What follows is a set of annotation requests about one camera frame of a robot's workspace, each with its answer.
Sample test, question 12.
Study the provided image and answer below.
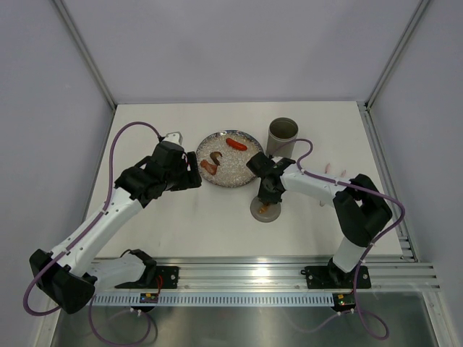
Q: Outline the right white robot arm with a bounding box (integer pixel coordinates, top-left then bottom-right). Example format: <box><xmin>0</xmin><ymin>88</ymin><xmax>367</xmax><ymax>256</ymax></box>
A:
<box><xmin>256</xmin><ymin>160</ymin><xmax>392</xmax><ymax>288</ymax></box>

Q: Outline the red sausage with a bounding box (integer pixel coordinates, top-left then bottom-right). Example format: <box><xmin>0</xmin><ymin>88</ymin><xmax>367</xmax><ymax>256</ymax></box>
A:
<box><xmin>226</xmin><ymin>137</ymin><xmax>247</xmax><ymax>151</ymax></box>

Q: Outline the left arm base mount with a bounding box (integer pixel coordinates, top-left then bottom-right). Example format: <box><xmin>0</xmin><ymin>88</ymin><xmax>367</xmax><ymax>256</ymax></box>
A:
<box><xmin>115</xmin><ymin>249</ymin><xmax>179</xmax><ymax>289</ymax></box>

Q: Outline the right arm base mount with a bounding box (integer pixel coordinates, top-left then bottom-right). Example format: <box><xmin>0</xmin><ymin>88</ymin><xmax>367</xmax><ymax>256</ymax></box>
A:
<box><xmin>300</xmin><ymin>265</ymin><xmax>372</xmax><ymax>290</ymax></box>

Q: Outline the white slotted cable duct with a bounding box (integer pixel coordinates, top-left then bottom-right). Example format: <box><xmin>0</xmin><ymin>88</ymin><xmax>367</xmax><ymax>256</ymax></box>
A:
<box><xmin>93</xmin><ymin>291</ymin><xmax>334</xmax><ymax>307</ymax></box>

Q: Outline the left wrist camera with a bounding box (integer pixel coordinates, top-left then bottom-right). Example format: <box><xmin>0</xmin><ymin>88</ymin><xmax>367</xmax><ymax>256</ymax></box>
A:
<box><xmin>158</xmin><ymin>132</ymin><xmax>183</xmax><ymax>146</ymax></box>

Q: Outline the grey cylindrical container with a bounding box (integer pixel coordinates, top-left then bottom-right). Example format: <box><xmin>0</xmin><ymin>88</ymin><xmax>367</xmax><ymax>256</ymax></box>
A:
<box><xmin>266</xmin><ymin>117</ymin><xmax>299</xmax><ymax>158</ymax></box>

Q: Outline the grey round lid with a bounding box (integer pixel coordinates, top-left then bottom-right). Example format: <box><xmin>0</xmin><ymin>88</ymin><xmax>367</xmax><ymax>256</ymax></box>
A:
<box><xmin>250</xmin><ymin>197</ymin><xmax>281</xmax><ymax>223</ymax></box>

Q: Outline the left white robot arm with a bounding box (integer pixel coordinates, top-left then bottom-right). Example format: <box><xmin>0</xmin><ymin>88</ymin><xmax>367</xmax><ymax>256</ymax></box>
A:
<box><xmin>30</xmin><ymin>132</ymin><xmax>201</xmax><ymax>314</ymax></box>

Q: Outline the brown meat piece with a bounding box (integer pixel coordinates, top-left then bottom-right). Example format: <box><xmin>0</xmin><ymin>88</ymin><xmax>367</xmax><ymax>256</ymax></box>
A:
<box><xmin>200</xmin><ymin>160</ymin><xmax>218</xmax><ymax>176</ymax></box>

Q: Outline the brown mushroom piece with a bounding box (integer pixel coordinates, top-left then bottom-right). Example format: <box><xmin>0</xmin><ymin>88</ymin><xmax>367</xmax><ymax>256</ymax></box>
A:
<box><xmin>209</xmin><ymin>151</ymin><xmax>223</xmax><ymax>166</ymax></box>

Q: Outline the aluminium mounting rail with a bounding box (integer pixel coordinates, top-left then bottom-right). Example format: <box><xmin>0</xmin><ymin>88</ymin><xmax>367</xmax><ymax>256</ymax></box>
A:
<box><xmin>157</xmin><ymin>257</ymin><xmax>441</xmax><ymax>292</ymax></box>

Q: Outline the plate with rice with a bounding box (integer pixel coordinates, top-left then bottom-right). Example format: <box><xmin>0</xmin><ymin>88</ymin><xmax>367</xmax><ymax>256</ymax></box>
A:
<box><xmin>196</xmin><ymin>130</ymin><xmax>263</xmax><ymax>188</ymax></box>

